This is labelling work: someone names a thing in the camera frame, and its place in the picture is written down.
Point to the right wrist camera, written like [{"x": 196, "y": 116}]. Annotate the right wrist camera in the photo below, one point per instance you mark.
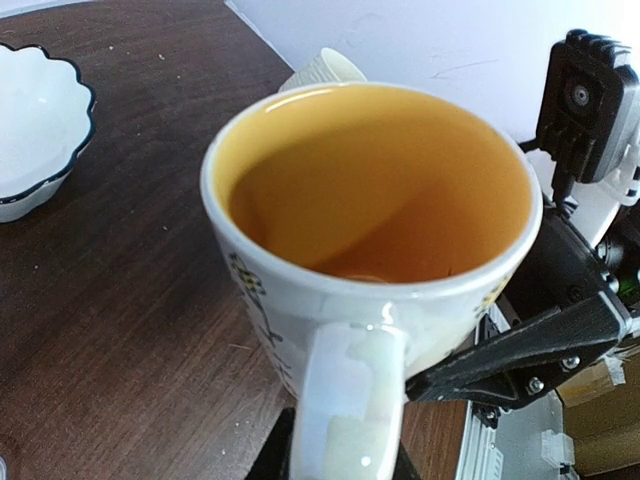
[{"x": 589, "y": 108}]

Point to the white scalloped bowl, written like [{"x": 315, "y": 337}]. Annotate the white scalloped bowl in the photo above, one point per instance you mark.
[{"x": 46, "y": 123}]

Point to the cream ribbed mug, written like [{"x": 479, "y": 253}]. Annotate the cream ribbed mug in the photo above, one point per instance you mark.
[{"x": 328, "y": 66}]

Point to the floral mug yellow inside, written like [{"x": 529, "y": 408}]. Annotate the floral mug yellow inside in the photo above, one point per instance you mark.
[{"x": 368, "y": 227}]

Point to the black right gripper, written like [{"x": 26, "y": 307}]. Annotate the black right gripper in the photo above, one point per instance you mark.
[{"x": 568, "y": 316}]

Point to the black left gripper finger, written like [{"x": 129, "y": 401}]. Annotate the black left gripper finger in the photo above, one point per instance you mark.
[{"x": 319, "y": 446}]

